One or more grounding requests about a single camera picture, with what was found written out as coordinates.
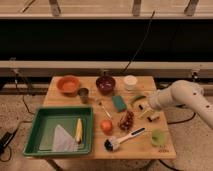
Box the red grape bunch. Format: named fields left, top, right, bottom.
left=118, top=111, right=134, bottom=131

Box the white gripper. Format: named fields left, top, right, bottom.
left=138, top=94, right=164, bottom=122

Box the purple bowl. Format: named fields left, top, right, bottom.
left=96, top=76, right=116, bottom=95

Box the light grey towel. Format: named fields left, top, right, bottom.
left=52, top=125, right=78, bottom=152

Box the orange fruit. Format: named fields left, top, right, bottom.
left=100, top=120, right=113, bottom=134

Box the green plastic tray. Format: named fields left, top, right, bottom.
left=23, top=106, right=93, bottom=157

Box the green sponge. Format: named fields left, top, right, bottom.
left=112, top=96, right=127, bottom=112

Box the small metal cup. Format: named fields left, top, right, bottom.
left=78, top=88, right=89, bottom=104

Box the yellow corn cob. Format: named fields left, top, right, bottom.
left=75, top=118, right=83, bottom=143

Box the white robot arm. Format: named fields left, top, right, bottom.
left=142, top=80, right=213, bottom=129

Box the black hanging cable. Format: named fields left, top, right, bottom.
left=120, top=10, right=156, bottom=75

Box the small metal spoon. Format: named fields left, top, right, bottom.
left=98, top=102, right=112, bottom=119

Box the orange bowl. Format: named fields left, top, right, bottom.
left=56, top=75, right=80, bottom=96

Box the white lidded cup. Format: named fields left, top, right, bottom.
left=123, top=75, right=138, bottom=91

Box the white dish brush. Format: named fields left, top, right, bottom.
left=104, top=128, right=144, bottom=151

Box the black power adapter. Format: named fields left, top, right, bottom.
left=0, top=132, right=14, bottom=155

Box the green pepper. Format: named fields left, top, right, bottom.
left=130, top=94, right=146, bottom=106

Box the black and white eraser block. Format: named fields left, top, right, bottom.
left=138, top=104, right=148, bottom=111

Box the light green small cup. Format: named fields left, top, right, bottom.
left=151, top=129, right=166, bottom=146

